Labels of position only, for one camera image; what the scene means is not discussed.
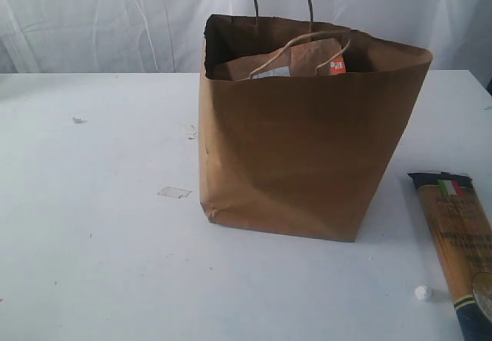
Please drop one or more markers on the clear tape piece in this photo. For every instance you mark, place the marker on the clear tape piece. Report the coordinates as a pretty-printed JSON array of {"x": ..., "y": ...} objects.
[{"x": 174, "y": 193}]

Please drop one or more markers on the spaghetti packet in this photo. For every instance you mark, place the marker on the spaghetti packet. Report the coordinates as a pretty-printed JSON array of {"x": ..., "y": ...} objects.
[{"x": 461, "y": 234}]

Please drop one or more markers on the brown coffee pouch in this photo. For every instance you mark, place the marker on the brown coffee pouch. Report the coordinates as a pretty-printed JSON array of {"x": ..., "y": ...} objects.
[{"x": 319, "y": 57}]

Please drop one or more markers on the brown paper bag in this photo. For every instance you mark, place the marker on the brown paper bag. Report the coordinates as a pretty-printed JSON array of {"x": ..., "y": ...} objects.
[{"x": 300, "y": 156}]

